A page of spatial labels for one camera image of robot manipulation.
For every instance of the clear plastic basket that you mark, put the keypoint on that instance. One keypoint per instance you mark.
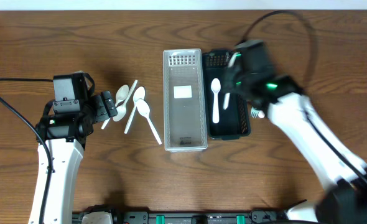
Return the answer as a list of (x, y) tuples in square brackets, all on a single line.
[(185, 126)]

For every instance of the white plastic spoon bowl down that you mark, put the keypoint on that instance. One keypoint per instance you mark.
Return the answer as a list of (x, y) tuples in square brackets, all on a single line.
[(121, 109)]

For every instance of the white plastic spoon far left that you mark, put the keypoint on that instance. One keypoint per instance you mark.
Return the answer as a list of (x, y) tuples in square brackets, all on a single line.
[(121, 95)]

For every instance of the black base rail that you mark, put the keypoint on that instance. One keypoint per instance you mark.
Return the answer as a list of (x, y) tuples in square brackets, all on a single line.
[(93, 215)]

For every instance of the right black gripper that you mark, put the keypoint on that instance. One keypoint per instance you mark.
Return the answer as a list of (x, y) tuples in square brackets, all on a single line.
[(233, 74)]

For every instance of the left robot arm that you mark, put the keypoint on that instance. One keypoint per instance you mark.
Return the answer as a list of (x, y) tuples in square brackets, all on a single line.
[(64, 127)]

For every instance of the white plastic fork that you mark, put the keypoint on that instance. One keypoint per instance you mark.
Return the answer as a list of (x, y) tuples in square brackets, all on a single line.
[(227, 95), (261, 114)]

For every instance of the dark green plastic basket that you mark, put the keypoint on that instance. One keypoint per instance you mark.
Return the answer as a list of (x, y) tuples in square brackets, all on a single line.
[(234, 121)]

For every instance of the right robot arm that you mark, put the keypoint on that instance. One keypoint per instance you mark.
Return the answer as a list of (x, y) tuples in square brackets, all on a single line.
[(342, 174)]

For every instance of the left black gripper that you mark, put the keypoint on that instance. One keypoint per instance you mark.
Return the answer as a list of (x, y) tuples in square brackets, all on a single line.
[(100, 107)]

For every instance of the white label in basket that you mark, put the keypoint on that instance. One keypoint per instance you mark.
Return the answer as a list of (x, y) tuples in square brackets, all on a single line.
[(182, 92)]

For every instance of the white plastic spoon near basket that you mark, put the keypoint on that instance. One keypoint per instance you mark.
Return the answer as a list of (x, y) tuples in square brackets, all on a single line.
[(144, 110)]

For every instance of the pale green plastic fork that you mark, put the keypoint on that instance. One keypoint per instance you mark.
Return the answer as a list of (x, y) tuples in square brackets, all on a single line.
[(254, 112)]

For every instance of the short white plastic spoon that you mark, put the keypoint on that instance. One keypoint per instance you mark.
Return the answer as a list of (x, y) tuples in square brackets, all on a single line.
[(215, 88)]

